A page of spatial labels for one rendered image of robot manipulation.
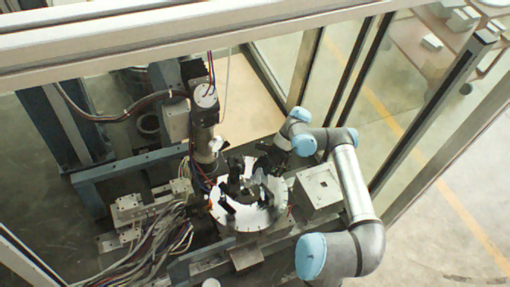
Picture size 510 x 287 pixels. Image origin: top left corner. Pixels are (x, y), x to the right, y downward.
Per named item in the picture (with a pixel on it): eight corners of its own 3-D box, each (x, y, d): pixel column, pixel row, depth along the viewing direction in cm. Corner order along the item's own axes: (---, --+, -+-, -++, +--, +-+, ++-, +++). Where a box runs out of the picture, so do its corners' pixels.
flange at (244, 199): (247, 209, 143) (248, 206, 141) (226, 191, 147) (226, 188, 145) (266, 190, 149) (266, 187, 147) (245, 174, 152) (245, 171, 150)
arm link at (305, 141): (330, 138, 118) (321, 120, 127) (294, 138, 117) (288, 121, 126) (325, 158, 122) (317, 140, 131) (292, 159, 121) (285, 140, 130)
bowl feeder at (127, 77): (174, 71, 210) (169, 17, 181) (192, 111, 195) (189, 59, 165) (118, 84, 201) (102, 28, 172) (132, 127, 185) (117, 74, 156)
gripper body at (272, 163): (263, 178, 136) (280, 152, 131) (253, 162, 142) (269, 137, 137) (279, 179, 141) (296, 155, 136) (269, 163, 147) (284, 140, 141)
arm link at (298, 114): (297, 113, 125) (291, 101, 132) (280, 139, 129) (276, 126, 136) (316, 121, 127) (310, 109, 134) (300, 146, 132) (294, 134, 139)
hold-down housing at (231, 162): (239, 180, 136) (243, 148, 120) (242, 192, 134) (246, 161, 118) (224, 183, 135) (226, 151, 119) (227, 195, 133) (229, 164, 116)
